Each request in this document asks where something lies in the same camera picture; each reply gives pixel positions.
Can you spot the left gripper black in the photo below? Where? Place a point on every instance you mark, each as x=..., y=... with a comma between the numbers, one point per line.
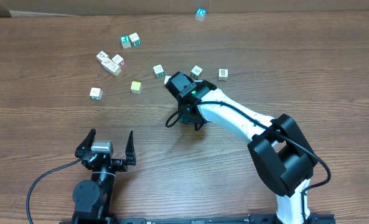
x=120, y=163

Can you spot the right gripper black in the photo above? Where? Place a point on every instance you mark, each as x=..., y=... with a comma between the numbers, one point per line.
x=186, y=119

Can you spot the green number four block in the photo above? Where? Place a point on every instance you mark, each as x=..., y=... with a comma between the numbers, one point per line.
x=195, y=72

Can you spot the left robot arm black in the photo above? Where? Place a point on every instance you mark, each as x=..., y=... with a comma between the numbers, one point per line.
x=93, y=197

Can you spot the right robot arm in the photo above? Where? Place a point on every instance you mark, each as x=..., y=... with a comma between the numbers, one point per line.
x=282, y=156

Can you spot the red number three block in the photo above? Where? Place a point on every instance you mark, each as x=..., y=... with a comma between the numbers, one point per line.
x=166, y=80

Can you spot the green R centre block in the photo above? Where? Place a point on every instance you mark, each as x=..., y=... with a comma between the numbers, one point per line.
x=158, y=70

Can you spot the wooden number two block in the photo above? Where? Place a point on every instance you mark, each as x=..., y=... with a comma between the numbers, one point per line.
x=222, y=74

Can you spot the yellow top number seven block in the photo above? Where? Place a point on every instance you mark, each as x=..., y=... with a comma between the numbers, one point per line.
x=136, y=87

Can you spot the green J letter block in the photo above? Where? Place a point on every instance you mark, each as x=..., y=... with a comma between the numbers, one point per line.
x=96, y=93

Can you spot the yellow side cluster block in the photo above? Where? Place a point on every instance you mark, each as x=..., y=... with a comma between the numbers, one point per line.
x=114, y=68

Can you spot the red side cluster block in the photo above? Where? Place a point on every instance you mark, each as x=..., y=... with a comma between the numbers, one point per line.
x=118, y=60

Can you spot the blue side cluster block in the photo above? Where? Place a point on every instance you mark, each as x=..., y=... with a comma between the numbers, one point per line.
x=106, y=63

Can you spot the green R side block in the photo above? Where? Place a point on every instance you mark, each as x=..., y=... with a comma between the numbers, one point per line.
x=135, y=40

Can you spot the green top letter block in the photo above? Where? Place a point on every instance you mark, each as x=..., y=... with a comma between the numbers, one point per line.
x=125, y=41

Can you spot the plain picture block left cluster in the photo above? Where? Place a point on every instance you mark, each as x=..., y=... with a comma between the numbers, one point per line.
x=101, y=56

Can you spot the blue letter block far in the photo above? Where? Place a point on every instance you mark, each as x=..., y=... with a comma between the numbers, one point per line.
x=200, y=14

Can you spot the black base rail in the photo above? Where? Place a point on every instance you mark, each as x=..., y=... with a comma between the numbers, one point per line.
x=250, y=219

